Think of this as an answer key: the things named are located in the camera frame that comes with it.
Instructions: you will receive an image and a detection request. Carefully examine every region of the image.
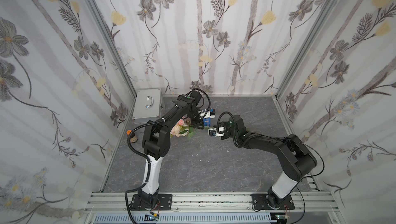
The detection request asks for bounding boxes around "blue tape dispenser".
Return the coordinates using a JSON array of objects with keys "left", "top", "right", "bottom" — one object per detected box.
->
[{"left": 203, "top": 118, "right": 211, "bottom": 127}]

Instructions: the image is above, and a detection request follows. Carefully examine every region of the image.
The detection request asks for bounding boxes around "pink rose bouquet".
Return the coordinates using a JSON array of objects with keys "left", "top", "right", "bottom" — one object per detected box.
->
[{"left": 170, "top": 117, "right": 213, "bottom": 139}]

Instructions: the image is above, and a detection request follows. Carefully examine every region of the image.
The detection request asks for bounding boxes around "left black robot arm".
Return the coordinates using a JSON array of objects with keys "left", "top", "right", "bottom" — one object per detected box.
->
[{"left": 128, "top": 88, "right": 211, "bottom": 208}]

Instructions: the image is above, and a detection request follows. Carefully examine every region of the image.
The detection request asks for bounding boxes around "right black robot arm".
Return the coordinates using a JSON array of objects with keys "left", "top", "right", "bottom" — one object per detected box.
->
[{"left": 216, "top": 114, "right": 318, "bottom": 208}]

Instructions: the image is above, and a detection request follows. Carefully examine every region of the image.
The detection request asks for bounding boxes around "silver aluminium case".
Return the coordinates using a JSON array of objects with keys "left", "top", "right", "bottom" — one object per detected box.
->
[{"left": 132, "top": 89, "right": 164, "bottom": 124}]

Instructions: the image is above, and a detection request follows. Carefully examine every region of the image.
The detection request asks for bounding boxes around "brown bottle orange cap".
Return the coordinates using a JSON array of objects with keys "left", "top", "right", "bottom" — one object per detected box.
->
[{"left": 126, "top": 130, "right": 138, "bottom": 143}]

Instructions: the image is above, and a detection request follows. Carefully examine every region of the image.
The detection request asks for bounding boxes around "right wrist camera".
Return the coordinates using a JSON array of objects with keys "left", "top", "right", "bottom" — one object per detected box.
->
[{"left": 207, "top": 127, "right": 224, "bottom": 137}]

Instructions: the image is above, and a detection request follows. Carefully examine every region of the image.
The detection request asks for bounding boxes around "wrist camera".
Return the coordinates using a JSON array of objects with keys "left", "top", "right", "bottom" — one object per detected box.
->
[
  {"left": 199, "top": 108, "right": 216, "bottom": 119},
  {"left": 207, "top": 127, "right": 224, "bottom": 137}
]

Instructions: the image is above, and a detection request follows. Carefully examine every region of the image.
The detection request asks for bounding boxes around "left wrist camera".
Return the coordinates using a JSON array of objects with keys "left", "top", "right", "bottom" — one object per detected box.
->
[{"left": 199, "top": 108, "right": 216, "bottom": 119}]

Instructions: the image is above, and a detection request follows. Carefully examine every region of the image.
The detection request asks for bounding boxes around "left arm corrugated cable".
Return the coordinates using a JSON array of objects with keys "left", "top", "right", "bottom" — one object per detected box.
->
[{"left": 124, "top": 120, "right": 168, "bottom": 224}]

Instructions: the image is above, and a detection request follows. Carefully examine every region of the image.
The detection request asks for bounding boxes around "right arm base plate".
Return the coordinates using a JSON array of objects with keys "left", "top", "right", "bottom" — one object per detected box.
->
[{"left": 251, "top": 193, "right": 295, "bottom": 211}]

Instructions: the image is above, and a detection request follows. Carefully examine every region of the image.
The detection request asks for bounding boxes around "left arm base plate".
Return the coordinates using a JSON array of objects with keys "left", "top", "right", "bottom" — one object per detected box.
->
[{"left": 128, "top": 194, "right": 173, "bottom": 211}]

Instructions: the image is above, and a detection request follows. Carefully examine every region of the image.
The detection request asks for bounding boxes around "white slotted cable duct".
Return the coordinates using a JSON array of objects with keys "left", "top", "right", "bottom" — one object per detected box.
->
[{"left": 92, "top": 213, "right": 273, "bottom": 224}]

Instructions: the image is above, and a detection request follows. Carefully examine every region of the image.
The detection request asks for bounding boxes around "aluminium mounting rail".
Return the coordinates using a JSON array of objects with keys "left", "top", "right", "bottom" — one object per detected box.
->
[{"left": 84, "top": 192, "right": 340, "bottom": 213}]

